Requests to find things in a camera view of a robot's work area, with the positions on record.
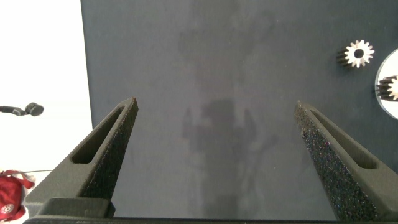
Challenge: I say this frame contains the large steel gear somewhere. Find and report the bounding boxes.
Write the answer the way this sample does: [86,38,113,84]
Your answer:
[375,75,398,102]

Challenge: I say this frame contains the small steel gear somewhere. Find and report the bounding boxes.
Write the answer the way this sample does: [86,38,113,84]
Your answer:
[336,39,376,69]

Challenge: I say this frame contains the black clamp knob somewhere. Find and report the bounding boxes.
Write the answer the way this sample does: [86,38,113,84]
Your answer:
[0,102,45,118]

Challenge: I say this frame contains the red cloth item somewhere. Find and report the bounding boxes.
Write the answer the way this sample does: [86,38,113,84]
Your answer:
[0,169,36,222]

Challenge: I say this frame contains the round white plate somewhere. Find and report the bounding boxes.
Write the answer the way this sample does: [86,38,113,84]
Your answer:
[374,48,398,121]

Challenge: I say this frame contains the dark mat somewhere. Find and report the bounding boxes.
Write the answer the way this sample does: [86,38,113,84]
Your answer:
[80,0,398,220]

